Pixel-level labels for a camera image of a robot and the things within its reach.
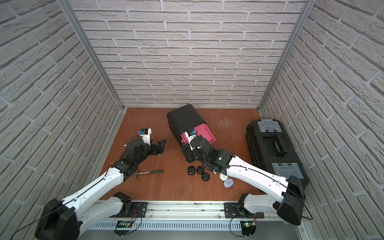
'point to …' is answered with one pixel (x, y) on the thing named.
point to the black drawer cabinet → (182, 119)
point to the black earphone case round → (200, 170)
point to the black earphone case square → (191, 170)
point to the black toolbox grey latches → (272, 150)
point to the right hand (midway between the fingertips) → (188, 147)
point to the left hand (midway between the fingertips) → (161, 138)
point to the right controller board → (248, 228)
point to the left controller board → (122, 227)
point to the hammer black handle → (154, 171)
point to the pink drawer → (202, 130)
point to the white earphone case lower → (223, 177)
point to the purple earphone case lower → (228, 183)
